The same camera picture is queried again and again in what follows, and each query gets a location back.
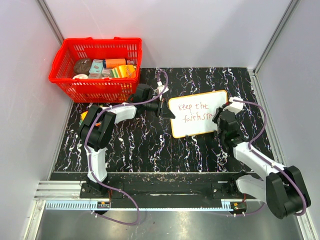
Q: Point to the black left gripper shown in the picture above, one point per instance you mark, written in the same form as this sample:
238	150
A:
163	111

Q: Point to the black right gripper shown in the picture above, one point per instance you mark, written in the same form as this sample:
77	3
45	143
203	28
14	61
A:
215	119

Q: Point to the yellow-framed whiteboard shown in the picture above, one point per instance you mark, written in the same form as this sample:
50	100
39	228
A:
194	113

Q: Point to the red-capped whiteboard marker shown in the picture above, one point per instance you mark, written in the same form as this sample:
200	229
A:
226	104

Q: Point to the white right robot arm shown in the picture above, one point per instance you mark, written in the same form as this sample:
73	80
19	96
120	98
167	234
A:
281	188

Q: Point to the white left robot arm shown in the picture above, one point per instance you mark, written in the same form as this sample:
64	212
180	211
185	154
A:
97	127

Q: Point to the orange yellow box in basket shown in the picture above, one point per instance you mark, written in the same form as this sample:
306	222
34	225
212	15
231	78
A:
124	71

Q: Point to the orange cylindrical can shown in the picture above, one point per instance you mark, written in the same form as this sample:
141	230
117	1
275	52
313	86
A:
113	62

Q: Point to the orange green snack box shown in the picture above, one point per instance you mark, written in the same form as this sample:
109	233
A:
83	117

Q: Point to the light blue small box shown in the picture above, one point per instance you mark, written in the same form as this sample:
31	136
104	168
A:
96	66

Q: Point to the brown round packet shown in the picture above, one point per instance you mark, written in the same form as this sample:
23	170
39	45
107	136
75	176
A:
82	66

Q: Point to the red plastic shopping basket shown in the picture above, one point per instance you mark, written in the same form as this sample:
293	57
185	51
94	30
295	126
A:
108	90

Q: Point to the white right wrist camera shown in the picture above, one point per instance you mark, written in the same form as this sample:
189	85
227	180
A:
235	106

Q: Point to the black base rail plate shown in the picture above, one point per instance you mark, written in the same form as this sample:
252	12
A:
212	185

